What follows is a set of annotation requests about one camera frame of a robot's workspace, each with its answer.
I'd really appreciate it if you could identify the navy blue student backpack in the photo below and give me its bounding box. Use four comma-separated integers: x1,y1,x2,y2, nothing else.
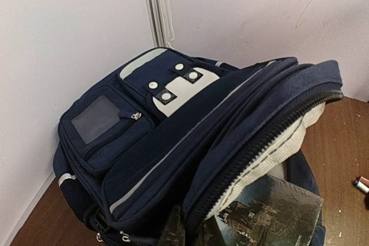
53,47,343,245

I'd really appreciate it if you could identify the blue Wuthering Heights book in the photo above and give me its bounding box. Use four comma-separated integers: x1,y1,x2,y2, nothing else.
204,175,326,245

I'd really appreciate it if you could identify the blue capped white marker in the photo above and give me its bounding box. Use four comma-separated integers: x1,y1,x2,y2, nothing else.
353,180,369,194

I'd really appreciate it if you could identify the brown capped white marker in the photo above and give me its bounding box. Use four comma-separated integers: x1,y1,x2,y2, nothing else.
358,176,369,186

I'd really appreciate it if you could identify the right aluminium frame post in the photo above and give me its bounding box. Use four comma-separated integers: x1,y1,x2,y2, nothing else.
145,0,175,48

